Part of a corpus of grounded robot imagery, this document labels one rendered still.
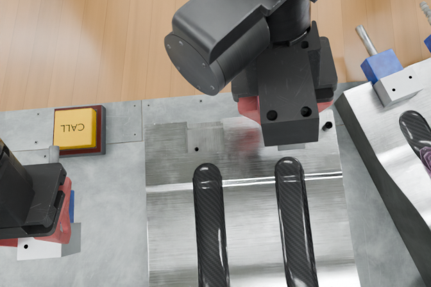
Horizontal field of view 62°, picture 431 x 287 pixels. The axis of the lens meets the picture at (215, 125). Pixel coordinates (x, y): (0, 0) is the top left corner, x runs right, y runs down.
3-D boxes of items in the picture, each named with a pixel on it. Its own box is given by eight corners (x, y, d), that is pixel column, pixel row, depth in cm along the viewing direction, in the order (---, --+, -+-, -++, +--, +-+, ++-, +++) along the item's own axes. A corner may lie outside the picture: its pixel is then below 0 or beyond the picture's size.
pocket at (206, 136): (187, 127, 54) (184, 121, 50) (223, 125, 54) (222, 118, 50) (189, 157, 53) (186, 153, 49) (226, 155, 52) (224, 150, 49)
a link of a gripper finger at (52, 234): (81, 266, 39) (44, 225, 32) (16, 271, 39) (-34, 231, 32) (93, 210, 44) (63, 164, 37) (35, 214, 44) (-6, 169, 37)
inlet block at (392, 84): (338, 40, 59) (349, 23, 53) (367, 29, 59) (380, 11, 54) (377, 112, 55) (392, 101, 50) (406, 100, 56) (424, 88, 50)
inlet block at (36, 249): (45, 151, 48) (22, 143, 43) (82, 148, 48) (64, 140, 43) (41, 254, 45) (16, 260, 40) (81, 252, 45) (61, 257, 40)
